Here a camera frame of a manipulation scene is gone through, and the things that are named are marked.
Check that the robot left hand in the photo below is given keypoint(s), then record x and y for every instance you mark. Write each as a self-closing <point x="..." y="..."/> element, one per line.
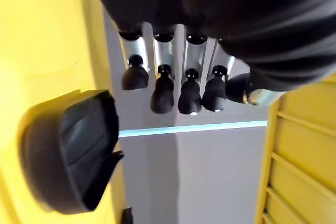
<point x="210" y="3"/>

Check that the yellow shelf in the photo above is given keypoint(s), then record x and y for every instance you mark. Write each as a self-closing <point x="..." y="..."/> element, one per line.
<point x="39" y="51"/>

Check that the yellow ribbed plastic box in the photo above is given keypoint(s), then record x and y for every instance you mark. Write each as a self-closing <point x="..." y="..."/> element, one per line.
<point x="302" y="155"/>

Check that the light blue floor tape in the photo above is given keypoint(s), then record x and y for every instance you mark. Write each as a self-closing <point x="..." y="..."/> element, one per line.
<point x="194" y="129"/>

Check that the black sole-shaped part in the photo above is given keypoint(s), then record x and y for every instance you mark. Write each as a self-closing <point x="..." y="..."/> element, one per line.
<point x="73" y="153"/>

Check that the small black floor object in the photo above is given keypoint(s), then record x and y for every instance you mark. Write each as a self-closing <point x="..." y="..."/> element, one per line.
<point x="127" y="216"/>

